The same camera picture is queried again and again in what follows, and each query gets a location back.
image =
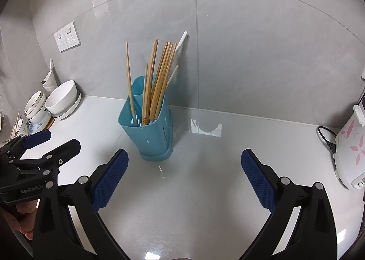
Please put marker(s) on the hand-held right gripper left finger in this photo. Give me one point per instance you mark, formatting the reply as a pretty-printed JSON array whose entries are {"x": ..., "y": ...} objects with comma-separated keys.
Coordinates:
[{"x": 111, "y": 180}]

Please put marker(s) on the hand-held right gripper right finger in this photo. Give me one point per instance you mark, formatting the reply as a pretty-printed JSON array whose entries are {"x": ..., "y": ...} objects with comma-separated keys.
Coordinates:
[{"x": 256, "y": 180}]

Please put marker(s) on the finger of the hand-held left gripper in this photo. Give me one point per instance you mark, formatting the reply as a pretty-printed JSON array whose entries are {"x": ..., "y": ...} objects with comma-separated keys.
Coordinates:
[
  {"x": 67, "y": 151},
  {"x": 38, "y": 138}
]

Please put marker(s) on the blue plastic chopstick holder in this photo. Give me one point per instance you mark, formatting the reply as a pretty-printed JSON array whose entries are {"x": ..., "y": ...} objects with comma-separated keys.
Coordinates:
[{"x": 148, "y": 140}]

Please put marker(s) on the wooden chopstick blue patterned end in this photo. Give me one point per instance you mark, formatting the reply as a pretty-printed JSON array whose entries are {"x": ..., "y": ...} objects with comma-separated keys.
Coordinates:
[{"x": 172, "y": 57}]

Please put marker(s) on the person's left hand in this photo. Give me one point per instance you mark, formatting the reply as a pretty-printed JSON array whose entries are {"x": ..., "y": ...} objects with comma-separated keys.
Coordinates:
[{"x": 22, "y": 217}]

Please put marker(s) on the blue patterned bowl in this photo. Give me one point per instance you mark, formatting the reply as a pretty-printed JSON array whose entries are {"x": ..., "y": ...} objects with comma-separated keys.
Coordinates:
[{"x": 40, "y": 123}]

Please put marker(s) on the round wooden board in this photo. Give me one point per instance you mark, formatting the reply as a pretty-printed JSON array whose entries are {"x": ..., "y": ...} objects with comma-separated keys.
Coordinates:
[{"x": 50, "y": 123}]

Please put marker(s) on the stacked white bowls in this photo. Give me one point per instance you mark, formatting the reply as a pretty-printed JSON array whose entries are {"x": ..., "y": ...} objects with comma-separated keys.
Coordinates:
[{"x": 35, "y": 104}]

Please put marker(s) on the white floral rice cooker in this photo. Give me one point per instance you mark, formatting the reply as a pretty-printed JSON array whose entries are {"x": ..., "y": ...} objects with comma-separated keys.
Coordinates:
[{"x": 352, "y": 151}]

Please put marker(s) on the white plastic chopstick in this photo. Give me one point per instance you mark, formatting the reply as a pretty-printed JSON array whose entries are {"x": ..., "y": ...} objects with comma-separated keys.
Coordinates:
[
  {"x": 183, "y": 38},
  {"x": 180, "y": 44}
]

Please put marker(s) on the white wall socket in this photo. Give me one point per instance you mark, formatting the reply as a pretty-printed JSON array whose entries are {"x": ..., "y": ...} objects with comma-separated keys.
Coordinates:
[
  {"x": 60, "y": 40},
  {"x": 71, "y": 34}
]

